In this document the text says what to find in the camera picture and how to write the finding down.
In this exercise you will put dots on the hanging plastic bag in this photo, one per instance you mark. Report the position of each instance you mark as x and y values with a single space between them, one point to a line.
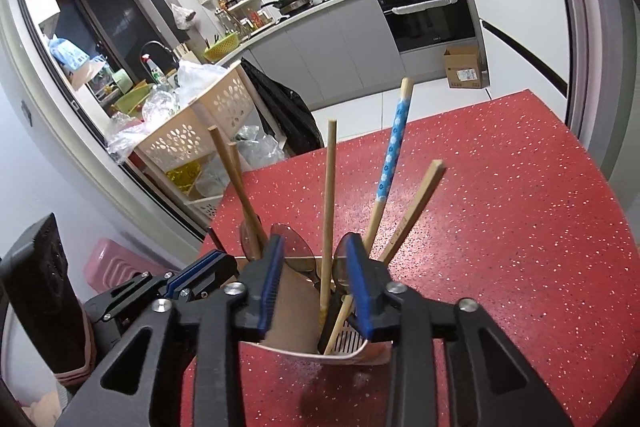
182 17

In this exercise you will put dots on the black garbage bag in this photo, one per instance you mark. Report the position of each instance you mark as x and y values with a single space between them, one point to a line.
290 117

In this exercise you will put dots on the black frying pan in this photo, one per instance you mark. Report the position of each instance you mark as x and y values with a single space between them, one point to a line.
292 2

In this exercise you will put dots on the pink plastic stool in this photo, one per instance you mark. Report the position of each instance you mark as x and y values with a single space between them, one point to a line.
115 262

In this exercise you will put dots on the red-capped spray bottle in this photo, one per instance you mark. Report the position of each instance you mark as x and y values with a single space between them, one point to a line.
151 69

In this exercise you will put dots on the beige utensil holder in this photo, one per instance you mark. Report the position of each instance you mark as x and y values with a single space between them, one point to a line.
295 307

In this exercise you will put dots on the cardboard box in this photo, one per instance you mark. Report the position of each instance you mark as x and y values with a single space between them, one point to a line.
465 67

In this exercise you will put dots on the spice rack with bottles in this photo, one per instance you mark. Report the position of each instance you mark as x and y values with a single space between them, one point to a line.
240 17

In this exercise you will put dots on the blue patterned chopstick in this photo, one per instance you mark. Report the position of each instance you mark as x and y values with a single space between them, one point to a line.
392 147

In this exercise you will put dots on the black built-in oven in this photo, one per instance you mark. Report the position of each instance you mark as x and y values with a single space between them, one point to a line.
430 27

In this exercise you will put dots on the kitchen faucet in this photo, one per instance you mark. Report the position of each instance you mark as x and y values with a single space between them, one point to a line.
155 44

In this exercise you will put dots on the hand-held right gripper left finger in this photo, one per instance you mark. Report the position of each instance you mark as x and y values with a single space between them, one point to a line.
272 287

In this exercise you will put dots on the green plastic basin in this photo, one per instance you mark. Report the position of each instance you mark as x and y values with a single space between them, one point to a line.
132 99

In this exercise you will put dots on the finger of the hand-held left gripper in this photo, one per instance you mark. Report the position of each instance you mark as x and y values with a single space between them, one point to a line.
192 268
210 279

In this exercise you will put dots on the grey kitchen counter cabinets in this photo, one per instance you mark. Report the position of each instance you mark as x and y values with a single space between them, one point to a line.
340 52

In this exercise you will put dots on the green plastic basket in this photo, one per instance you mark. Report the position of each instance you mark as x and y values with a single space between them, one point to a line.
220 48

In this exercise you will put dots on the beige perforated storage rack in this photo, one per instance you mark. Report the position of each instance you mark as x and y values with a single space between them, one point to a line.
175 139

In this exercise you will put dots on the yellow bag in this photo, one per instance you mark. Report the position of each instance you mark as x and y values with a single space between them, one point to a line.
185 177

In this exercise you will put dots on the person's left hand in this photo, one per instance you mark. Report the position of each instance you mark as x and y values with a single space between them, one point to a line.
75 378

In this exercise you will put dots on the clear plastic bags heap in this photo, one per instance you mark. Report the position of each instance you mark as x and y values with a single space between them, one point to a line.
197 79

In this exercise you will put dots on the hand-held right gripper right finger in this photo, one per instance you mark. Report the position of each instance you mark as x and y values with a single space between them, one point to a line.
357 287

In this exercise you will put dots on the blue packet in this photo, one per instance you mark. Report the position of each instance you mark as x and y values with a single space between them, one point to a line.
67 54

